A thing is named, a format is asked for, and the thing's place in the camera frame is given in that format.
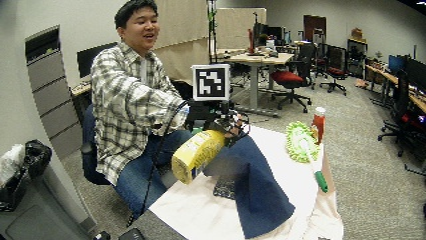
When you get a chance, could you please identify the grey filing cabinet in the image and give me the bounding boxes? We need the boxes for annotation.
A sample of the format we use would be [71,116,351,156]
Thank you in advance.
[23,24,83,160]

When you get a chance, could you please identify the dark blue cloth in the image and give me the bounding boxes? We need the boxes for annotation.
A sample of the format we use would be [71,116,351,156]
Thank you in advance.
[200,134,296,240]

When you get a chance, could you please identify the dark blue office chair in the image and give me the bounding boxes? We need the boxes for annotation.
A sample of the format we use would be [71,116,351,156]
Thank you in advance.
[79,104,113,186]

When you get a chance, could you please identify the green duster brush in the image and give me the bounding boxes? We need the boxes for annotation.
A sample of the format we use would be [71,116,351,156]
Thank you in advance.
[284,121,330,194]

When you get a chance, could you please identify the monitor with blue screen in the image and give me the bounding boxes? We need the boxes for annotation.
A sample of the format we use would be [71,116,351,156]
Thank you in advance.
[387,53,407,75]

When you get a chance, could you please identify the beige partition panel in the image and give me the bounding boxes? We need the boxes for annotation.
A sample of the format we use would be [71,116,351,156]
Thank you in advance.
[214,7,267,51]
[151,0,210,85]

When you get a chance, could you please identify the grey waste bin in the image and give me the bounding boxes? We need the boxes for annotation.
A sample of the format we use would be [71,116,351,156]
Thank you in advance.
[0,162,98,240]

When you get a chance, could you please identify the cardboard box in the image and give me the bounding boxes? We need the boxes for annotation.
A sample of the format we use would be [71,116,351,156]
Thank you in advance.
[349,27,364,41]

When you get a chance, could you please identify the white marker cube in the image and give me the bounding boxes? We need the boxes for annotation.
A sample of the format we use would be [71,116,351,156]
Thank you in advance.
[190,63,232,102]

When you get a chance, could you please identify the black bin bag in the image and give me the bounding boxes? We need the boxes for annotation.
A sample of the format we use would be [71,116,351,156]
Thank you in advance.
[0,139,54,213]

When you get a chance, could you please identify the white plastic bag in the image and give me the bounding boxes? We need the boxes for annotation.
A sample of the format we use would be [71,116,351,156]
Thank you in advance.
[0,143,26,188]

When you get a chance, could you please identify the long wooden desk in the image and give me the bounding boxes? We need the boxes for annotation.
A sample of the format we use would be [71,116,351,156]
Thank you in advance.
[364,64,426,115]

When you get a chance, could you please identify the red bottle with white cap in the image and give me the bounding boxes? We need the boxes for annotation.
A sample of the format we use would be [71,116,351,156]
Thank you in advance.
[308,106,327,145]

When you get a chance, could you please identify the large black monitor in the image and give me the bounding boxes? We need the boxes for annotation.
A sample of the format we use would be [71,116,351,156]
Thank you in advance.
[404,57,426,92]

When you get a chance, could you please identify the white tablecloth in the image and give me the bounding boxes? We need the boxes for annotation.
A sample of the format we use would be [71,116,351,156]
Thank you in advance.
[147,124,345,240]

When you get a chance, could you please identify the black shelf unit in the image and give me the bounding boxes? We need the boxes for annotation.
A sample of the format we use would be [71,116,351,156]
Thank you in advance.
[345,37,368,80]

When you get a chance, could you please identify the red object on desk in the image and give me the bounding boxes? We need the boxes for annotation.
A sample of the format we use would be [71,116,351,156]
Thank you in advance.
[246,28,256,55]

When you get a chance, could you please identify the the person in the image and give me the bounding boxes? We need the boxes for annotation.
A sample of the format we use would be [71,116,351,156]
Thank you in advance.
[89,0,196,219]

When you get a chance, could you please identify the black stand pole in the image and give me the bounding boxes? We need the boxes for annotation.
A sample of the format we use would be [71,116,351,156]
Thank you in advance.
[204,0,219,65]

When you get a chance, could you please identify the wooden desk with grey leg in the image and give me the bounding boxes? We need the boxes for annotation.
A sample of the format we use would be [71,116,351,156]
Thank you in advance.
[215,49,295,118]

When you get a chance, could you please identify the black patterned pad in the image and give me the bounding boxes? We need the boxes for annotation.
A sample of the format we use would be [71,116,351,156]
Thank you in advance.
[211,179,236,201]

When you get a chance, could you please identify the flat black object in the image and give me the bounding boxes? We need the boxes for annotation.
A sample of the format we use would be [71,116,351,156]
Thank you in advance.
[117,227,146,240]

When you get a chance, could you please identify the black office chair red seat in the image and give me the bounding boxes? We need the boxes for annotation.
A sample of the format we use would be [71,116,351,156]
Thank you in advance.
[268,42,318,114]
[318,44,349,97]

